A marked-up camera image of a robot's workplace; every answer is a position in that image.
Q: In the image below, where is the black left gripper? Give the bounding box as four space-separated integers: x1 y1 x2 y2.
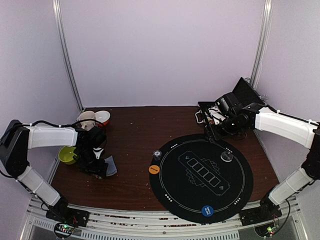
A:
76 146 108 179

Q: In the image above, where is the orange big blind button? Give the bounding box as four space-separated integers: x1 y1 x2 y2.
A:
148 165 160 175

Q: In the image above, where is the purple poker chip stack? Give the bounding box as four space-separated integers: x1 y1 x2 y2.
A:
152 150 162 161

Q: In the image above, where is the blue small blind button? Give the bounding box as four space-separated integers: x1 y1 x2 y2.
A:
201 205 215 218

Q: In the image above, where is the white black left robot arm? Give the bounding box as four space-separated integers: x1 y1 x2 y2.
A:
0 119 109 222

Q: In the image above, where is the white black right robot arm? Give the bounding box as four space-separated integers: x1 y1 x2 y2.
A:
213 92 320 221

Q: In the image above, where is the black poker chip case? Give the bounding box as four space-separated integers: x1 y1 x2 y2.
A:
195 77 267 143

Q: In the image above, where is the lime green bowl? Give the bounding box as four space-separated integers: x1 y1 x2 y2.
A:
58 146 77 165

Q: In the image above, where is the grey playing card deck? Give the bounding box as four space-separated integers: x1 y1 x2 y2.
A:
104 155 118 177

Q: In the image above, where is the grey dealer button on mat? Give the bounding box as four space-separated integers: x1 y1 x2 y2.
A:
220 151 234 163

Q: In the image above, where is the white floral ceramic mug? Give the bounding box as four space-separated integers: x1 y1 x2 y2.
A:
76 110 96 131

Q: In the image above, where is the orange white ceramic bowl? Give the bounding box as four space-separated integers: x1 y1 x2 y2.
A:
95 110 111 127

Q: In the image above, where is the round black poker mat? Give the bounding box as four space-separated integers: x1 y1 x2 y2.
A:
149 134 254 224

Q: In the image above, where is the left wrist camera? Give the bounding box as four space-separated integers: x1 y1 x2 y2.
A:
93 147 104 159

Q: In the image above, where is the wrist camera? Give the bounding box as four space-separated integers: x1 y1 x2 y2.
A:
208 107 226 125
93 147 104 159

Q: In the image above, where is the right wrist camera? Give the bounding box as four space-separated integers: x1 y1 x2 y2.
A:
208 107 226 125

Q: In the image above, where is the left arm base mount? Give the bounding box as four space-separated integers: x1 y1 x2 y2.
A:
45 205 90 227

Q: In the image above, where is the right aluminium corner post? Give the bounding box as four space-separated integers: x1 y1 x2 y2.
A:
250 0 273 89

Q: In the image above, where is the aluminium corner post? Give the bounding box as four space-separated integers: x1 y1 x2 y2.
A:
250 0 273 89
52 0 84 112

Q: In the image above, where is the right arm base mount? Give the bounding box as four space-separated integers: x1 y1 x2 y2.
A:
239 206 283 226

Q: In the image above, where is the left aluminium corner post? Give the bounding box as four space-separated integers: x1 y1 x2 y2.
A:
52 0 84 112

